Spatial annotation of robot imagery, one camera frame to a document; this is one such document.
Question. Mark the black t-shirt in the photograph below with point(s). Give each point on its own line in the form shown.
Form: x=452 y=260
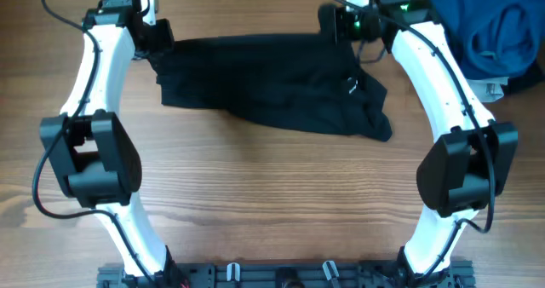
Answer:
x=308 y=82

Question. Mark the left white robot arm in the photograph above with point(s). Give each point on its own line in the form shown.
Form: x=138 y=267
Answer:
x=92 y=157

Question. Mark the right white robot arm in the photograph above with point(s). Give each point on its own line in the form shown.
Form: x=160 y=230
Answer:
x=468 y=164

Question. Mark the blue garment on pile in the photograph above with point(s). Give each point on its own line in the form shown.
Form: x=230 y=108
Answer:
x=493 y=38

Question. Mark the white folded garment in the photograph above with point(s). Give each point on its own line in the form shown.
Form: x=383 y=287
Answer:
x=488 y=90

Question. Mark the black garment under pile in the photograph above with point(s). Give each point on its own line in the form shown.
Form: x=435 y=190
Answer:
x=532 y=77

